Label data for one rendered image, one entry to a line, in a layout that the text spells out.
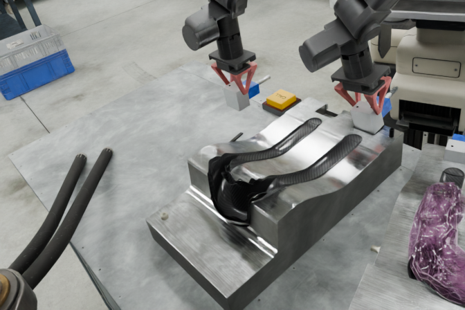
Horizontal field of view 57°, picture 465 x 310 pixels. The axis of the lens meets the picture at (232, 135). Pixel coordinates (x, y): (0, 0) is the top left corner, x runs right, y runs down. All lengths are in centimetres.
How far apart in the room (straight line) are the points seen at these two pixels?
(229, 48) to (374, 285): 57
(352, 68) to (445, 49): 47
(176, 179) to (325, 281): 44
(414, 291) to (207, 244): 35
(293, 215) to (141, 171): 49
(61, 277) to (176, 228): 132
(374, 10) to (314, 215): 37
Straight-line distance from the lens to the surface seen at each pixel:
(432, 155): 96
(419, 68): 132
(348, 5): 78
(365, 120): 94
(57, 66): 392
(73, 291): 204
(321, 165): 89
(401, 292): 66
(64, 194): 104
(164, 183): 105
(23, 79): 388
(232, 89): 103
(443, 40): 130
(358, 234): 87
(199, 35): 90
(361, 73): 87
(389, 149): 93
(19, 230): 248
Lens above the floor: 146
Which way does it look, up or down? 35 degrees down
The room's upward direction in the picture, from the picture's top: 12 degrees counter-clockwise
